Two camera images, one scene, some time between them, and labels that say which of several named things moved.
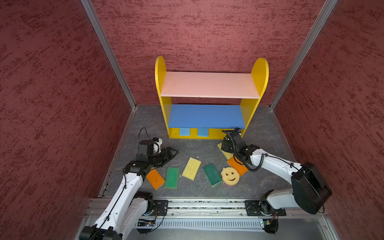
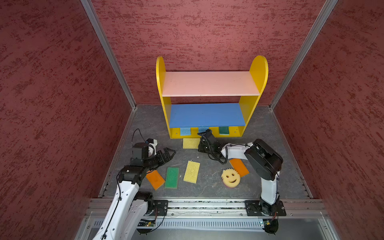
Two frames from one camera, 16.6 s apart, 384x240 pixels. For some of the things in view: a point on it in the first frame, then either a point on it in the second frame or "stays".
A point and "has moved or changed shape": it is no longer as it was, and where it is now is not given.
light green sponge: (172, 177) stays
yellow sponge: (227, 155) has moved or changed shape
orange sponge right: (235, 163) stays
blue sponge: (184, 131) stays
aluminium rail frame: (226, 219) stays
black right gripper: (225, 144) -> (200, 148)
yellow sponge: (192, 168) has moved or changed shape
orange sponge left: (155, 179) stays
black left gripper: (167, 157) stays
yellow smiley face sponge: (230, 176) stays
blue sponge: (203, 132) stays
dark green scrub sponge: (212, 174) has moved or changed shape
